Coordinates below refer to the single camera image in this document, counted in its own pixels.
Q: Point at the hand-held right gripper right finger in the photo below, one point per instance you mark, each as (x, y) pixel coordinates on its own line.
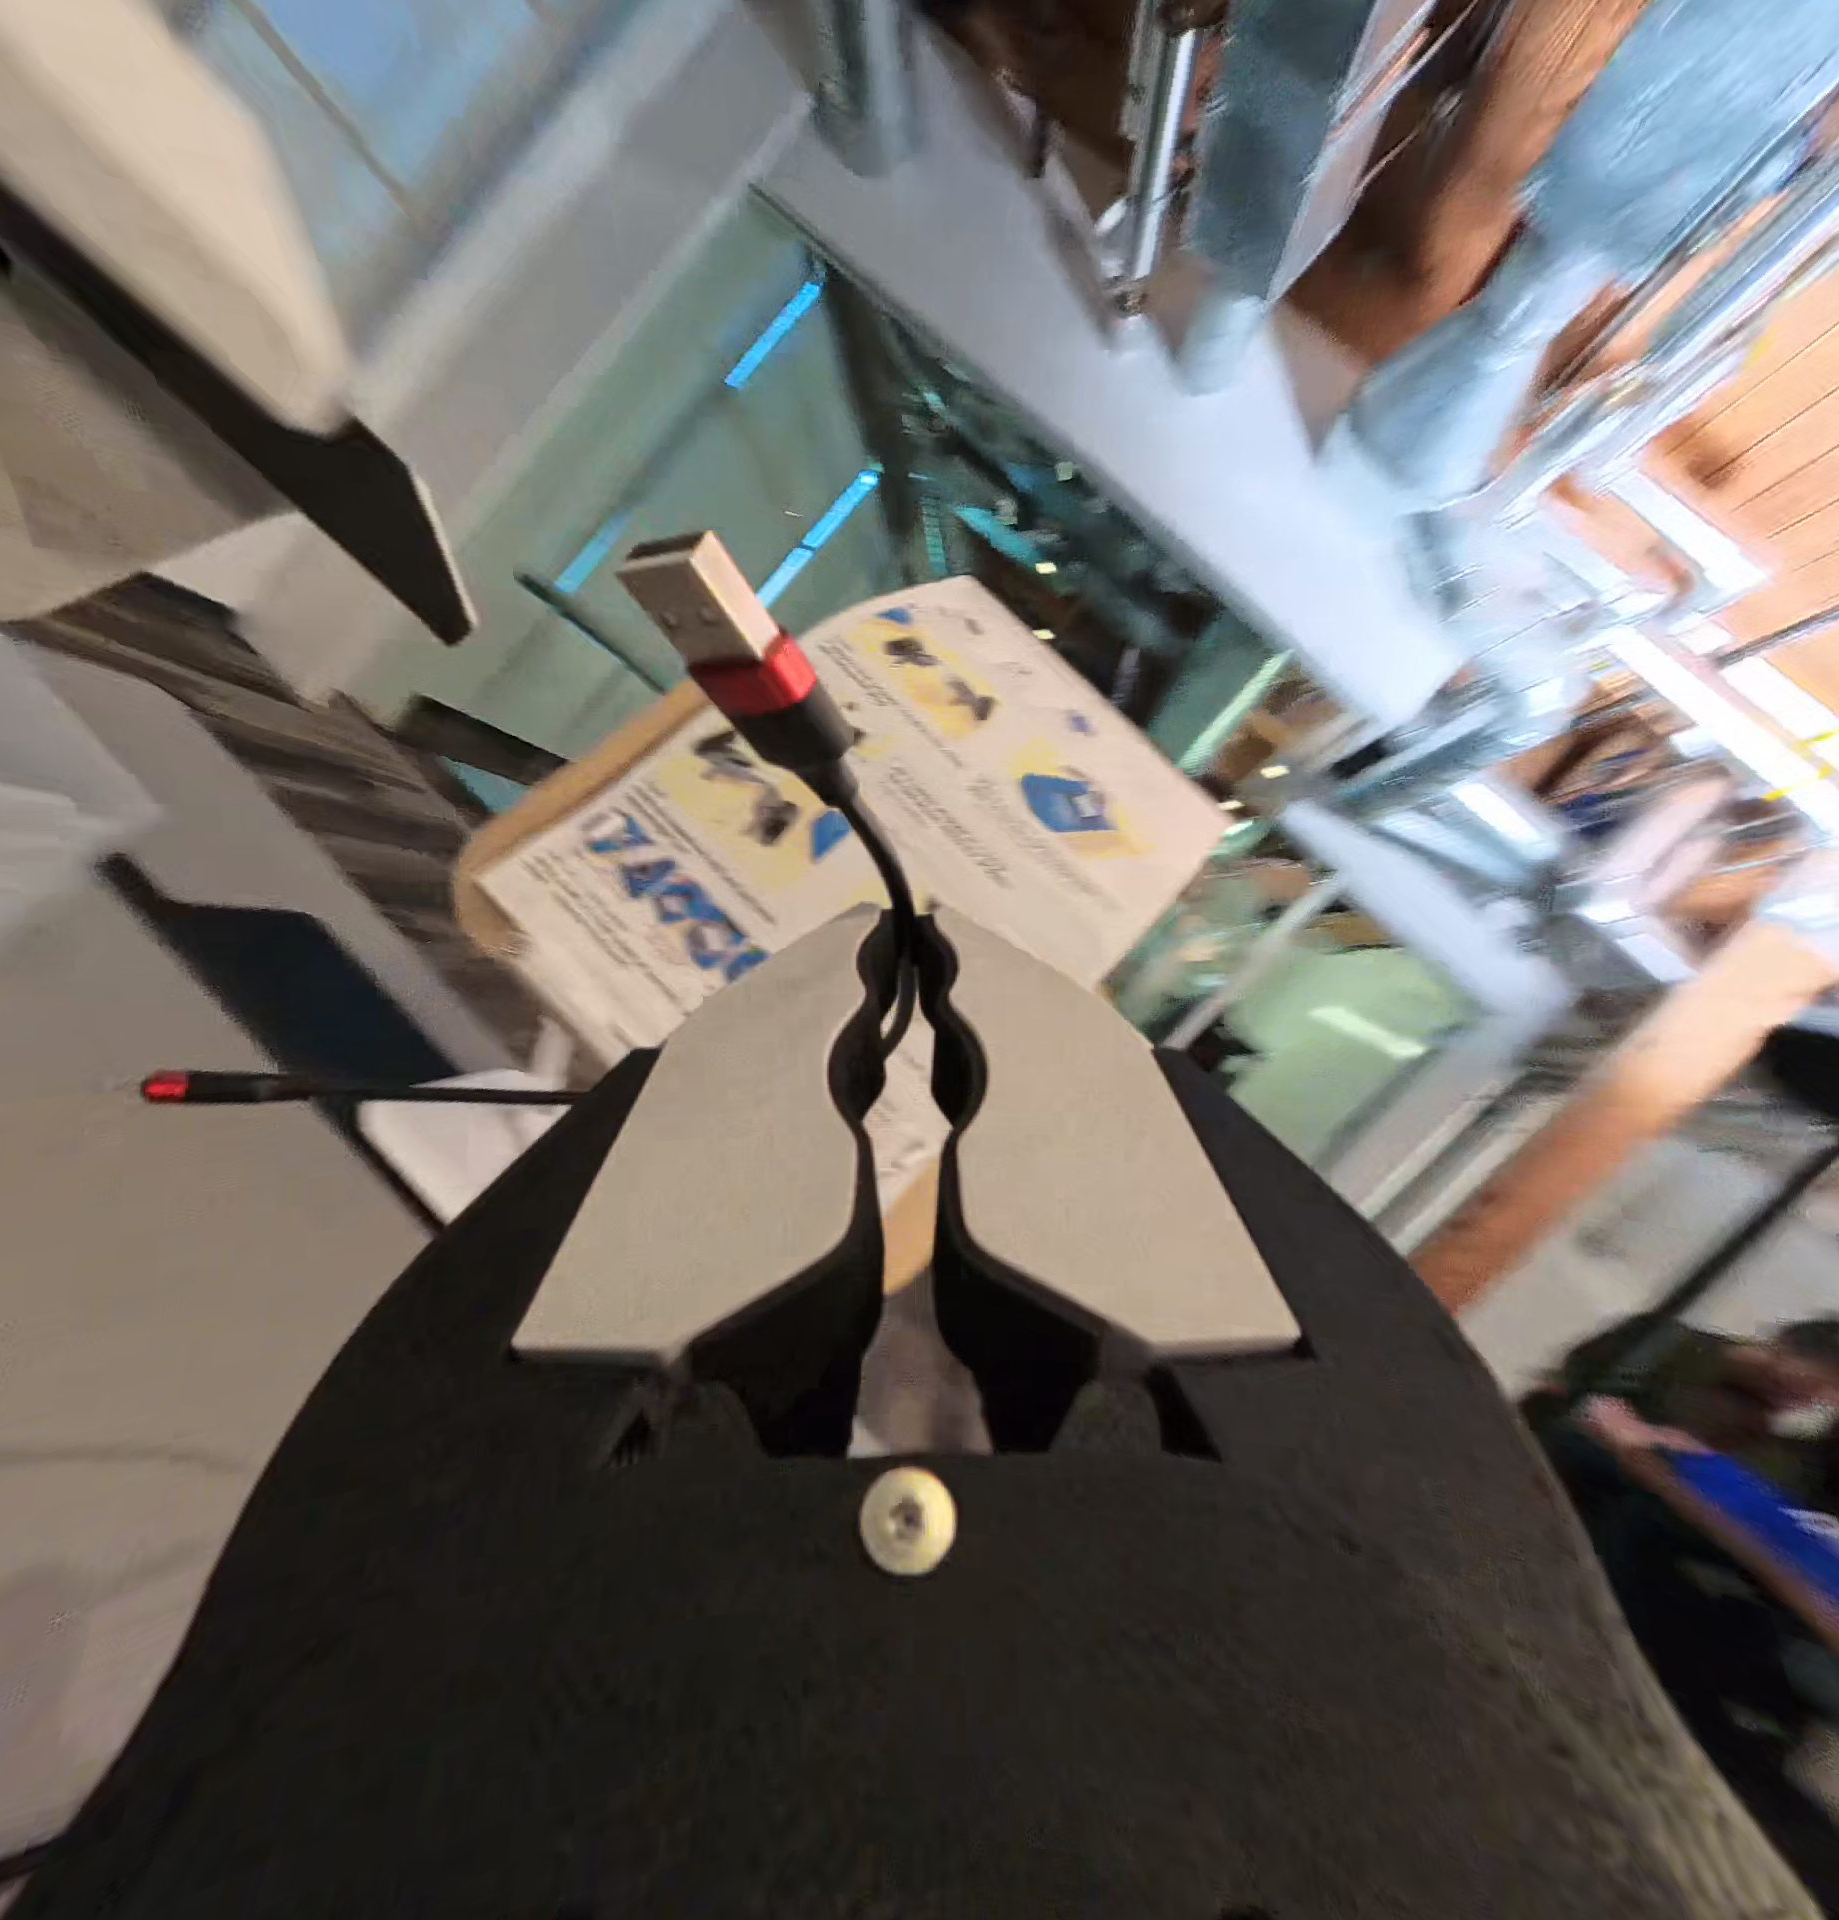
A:
(1115, 1200)

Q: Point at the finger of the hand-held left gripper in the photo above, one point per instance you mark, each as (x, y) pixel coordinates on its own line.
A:
(81, 463)
(140, 181)

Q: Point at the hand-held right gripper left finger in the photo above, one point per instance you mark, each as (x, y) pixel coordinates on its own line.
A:
(694, 1200)

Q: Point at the printed instruction sheet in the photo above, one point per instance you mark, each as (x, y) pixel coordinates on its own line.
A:
(1010, 750)

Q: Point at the blue storage bin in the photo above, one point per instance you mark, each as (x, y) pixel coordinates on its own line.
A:
(1788, 1531)

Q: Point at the wooden post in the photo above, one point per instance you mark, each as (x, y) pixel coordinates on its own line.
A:
(1609, 1110)

